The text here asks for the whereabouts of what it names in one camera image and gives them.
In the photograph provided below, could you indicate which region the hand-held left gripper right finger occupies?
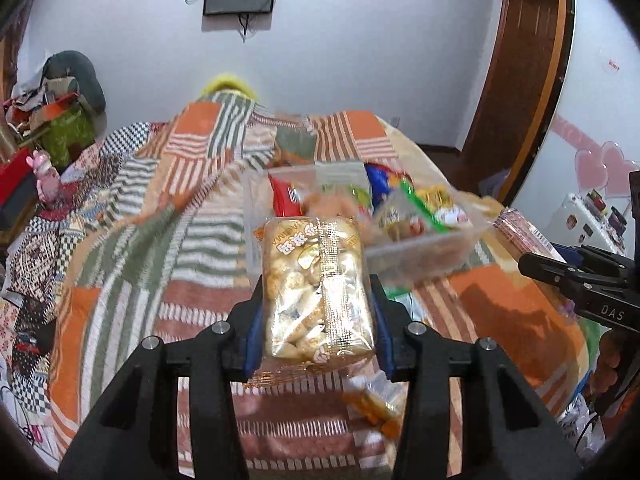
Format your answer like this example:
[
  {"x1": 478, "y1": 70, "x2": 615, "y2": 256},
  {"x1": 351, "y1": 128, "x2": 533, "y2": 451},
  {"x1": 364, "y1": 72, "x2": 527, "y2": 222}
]
[{"x1": 367, "y1": 272, "x2": 584, "y2": 480}]

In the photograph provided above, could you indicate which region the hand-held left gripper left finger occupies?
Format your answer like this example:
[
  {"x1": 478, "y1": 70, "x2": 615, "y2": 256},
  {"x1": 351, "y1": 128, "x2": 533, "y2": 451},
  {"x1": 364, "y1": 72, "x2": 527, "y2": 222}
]
[{"x1": 57, "y1": 272, "x2": 266, "y2": 480}]

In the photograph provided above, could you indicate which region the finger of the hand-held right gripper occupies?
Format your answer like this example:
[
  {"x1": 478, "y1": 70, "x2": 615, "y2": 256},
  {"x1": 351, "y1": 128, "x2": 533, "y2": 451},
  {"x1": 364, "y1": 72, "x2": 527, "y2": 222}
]
[
  {"x1": 565, "y1": 245, "x2": 640, "y2": 288},
  {"x1": 517, "y1": 252, "x2": 632, "y2": 306}
]

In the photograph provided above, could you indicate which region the pink striped biscuit packet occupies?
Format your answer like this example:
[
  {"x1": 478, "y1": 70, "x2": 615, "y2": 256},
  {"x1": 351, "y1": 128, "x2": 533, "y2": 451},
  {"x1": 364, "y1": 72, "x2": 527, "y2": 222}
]
[{"x1": 492, "y1": 208, "x2": 569, "y2": 264}]

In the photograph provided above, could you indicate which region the beige cracker packet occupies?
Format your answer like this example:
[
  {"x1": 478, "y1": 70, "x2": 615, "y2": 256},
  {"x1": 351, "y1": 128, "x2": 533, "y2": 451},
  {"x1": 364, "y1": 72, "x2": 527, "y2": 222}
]
[{"x1": 251, "y1": 215, "x2": 377, "y2": 387}]

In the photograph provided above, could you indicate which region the clear plastic container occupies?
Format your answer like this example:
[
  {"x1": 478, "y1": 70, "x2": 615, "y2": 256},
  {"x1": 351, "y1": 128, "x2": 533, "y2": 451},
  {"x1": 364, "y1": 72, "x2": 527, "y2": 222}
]
[{"x1": 242, "y1": 160, "x2": 494, "y2": 287}]

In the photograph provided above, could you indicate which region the small yellow snack packet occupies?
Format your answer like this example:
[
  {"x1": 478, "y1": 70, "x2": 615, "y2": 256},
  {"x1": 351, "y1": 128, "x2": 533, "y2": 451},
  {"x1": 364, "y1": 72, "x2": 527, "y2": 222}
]
[{"x1": 415, "y1": 185, "x2": 474, "y2": 231}]

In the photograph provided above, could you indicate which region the green-edged clear snack packet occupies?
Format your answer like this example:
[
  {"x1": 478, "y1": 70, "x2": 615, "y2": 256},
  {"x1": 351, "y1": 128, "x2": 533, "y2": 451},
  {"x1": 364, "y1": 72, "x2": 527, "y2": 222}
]
[{"x1": 375, "y1": 180, "x2": 452, "y2": 247}]

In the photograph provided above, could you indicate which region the red green snack bag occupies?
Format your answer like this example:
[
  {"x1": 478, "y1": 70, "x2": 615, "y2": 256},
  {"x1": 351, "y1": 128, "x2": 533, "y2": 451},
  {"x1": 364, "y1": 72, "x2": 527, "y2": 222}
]
[{"x1": 268, "y1": 169, "x2": 307, "y2": 216}]

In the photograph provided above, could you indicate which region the blue white snack packet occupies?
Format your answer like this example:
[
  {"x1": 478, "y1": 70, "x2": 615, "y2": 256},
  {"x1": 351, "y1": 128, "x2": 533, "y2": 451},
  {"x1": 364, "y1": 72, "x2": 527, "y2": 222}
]
[{"x1": 364, "y1": 162, "x2": 404, "y2": 211}]

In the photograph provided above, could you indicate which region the person's right hand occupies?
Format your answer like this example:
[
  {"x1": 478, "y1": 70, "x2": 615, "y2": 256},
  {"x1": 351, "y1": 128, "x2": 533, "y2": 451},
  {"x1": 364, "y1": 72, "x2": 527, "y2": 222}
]
[{"x1": 594, "y1": 329, "x2": 629, "y2": 417}]

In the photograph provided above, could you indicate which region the white box with stickers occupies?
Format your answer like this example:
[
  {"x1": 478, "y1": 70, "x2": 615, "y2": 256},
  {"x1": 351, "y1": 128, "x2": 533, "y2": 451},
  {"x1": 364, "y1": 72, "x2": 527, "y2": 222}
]
[{"x1": 550, "y1": 187, "x2": 634, "y2": 257}]

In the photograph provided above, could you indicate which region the striped patchwork blanket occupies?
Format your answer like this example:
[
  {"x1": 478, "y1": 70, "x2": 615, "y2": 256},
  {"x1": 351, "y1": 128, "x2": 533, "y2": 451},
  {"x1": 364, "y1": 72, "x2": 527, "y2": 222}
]
[{"x1": 47, "y1": 90, "x2": 596, "y2": 480}]

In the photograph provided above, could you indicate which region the pale orange snack packet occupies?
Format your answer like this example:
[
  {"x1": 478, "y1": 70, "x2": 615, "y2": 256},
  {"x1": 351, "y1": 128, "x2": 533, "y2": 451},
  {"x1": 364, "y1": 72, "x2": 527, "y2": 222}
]
[{"x1": 302, "y1": 190, "x2": 374, "y2": 222}]

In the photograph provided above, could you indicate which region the white heart-print sliding door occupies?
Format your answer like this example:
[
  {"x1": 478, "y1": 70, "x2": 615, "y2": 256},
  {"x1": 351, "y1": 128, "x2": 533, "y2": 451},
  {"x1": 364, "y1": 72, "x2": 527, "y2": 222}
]
[{"x1": 500, "y1": 0, "x2": 640, "y2": 261}]

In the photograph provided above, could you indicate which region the clear greenish snack packet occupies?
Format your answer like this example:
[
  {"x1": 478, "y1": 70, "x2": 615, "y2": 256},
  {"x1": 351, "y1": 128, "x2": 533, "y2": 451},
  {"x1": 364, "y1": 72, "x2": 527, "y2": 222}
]
[{"x1": 272, "y1": 125, "x2": 319, "y2": 169}]

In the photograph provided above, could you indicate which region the brown wooden door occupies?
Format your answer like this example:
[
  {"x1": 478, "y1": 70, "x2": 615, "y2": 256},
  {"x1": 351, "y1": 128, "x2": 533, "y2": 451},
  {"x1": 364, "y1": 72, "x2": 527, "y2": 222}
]
[{"x1": 457, "y1": 0, "x2": 574, "y2": 197}]

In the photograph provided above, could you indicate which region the checked patchwork quilt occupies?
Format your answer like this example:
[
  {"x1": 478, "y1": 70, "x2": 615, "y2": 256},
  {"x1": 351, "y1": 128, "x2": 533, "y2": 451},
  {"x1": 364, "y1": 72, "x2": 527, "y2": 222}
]
[{"x1": 0, "y1": 120, "x2": 176, "y2": 456}]

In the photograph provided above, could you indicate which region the yellow curved object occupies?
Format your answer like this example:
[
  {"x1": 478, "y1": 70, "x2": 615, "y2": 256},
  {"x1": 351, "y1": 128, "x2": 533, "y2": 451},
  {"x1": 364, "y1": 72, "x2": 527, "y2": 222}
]
[{"x1": 200, "y1": 74, "x2": 259, "y2": 102}]

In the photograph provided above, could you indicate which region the pink plush toy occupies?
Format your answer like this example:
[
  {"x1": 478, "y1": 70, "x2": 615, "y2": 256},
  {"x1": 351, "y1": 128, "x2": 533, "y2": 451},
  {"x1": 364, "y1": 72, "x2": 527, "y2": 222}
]
[{"x1": 27, "y1": 150, "x2": 62, "y2": 204}]

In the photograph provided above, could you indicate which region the dark box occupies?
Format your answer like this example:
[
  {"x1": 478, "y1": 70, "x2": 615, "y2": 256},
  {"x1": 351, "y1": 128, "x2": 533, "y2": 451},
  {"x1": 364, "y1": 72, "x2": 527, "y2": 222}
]
[{"x1": 0, "y1": 180, "x2": 42, "y2": 227}]

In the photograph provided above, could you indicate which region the green patterned bag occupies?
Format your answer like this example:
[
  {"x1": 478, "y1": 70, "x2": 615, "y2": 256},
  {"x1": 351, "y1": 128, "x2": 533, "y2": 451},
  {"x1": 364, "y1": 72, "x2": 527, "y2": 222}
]
[{"x1": 42, "y1": 105, "x2": 97, "y2": 169}]

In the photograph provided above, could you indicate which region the red box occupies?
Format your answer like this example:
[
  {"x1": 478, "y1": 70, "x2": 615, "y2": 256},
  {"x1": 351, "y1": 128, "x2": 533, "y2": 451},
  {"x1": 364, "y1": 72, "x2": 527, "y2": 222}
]
[{"x1": 0, "y1": 147, "x2": 37, "y2": 207}]

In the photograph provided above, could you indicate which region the grey cushion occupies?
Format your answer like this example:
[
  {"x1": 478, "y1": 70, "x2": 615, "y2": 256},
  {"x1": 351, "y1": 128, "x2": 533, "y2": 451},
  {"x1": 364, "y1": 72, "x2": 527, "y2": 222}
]
[{"x1": 42, "y1": 50, "x2": 107, "y2": 112}]

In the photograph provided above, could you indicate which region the pile of clutter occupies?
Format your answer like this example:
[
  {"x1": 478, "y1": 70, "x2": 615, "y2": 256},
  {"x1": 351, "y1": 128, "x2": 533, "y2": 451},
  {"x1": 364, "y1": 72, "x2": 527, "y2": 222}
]
[{"x1": 4, "y1": 74, "x2": 86, "y2": 136}]

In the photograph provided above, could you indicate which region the striped brown curtain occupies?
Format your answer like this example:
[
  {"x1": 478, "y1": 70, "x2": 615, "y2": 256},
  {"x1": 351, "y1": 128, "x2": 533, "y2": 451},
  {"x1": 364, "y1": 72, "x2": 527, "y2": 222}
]
[{"x1": 0, "y1": 0, "x2": 37, "y2": 111}]

